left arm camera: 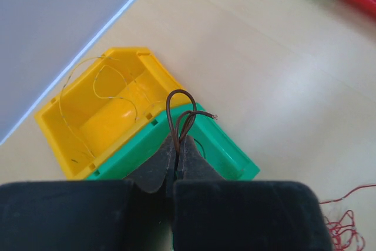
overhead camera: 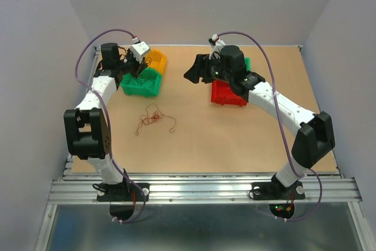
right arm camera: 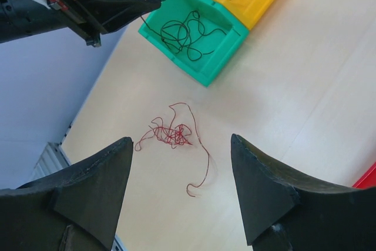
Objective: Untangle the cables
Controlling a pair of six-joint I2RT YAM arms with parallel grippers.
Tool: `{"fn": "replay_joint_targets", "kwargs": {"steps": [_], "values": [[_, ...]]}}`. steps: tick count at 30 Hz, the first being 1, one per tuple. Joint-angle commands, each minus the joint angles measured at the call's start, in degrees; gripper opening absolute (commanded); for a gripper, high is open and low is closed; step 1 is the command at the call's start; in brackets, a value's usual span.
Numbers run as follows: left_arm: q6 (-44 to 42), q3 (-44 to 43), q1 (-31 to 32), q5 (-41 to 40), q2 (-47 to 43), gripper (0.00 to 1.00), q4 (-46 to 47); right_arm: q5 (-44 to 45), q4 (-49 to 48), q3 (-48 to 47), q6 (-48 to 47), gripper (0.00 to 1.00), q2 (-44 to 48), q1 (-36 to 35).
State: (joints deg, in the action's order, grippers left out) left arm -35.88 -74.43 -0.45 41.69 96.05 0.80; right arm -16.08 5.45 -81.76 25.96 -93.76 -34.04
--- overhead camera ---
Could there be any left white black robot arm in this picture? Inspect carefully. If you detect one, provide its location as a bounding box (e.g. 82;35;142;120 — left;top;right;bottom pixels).
63;40;150;200

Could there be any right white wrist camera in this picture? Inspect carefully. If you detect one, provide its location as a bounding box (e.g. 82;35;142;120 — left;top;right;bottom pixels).
208;34;226;59

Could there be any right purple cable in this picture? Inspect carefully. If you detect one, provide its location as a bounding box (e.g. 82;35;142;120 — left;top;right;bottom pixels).
216;30;323;222

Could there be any yellow plastic bin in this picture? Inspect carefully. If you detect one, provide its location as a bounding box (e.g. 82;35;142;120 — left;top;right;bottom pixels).
146;49;167;75

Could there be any red plastic bin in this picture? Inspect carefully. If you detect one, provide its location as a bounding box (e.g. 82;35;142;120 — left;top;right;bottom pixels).
211;81;248;106

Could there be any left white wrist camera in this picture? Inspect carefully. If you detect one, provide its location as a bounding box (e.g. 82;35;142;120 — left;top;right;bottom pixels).
130;37;150;63

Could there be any red striped wire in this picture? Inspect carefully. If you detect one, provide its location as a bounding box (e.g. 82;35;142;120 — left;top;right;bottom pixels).
135;103;177;136

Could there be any black wire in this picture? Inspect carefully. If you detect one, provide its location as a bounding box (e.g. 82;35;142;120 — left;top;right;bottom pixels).
126;75;155;90

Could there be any aluminium left side rail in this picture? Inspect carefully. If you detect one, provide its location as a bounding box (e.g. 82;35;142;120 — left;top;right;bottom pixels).
61;47;97;175

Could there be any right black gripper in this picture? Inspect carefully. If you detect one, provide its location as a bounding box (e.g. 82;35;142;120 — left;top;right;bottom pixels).
183;53;233;84

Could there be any aluminium rail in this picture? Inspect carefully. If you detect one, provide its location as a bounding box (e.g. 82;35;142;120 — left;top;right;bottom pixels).
61;47;97;175
48;173;362;205

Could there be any green plastic bin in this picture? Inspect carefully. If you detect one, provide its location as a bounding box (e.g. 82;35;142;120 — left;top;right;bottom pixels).
244;57;251;71
120;68;162;98

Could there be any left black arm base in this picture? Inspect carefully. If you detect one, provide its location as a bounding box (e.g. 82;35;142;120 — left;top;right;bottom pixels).
92;180;143;202

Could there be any aluminium front rail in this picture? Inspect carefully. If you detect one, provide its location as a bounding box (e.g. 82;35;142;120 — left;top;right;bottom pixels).
48;173;362;205

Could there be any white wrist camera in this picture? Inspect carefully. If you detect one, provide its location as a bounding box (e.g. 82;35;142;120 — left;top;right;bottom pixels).
208;34;226;59
130;37;150;63

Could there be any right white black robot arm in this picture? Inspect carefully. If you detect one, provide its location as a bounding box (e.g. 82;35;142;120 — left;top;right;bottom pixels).
183;45;335;198

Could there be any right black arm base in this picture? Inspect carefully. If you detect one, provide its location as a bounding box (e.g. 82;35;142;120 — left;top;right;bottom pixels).
248;181;306;200

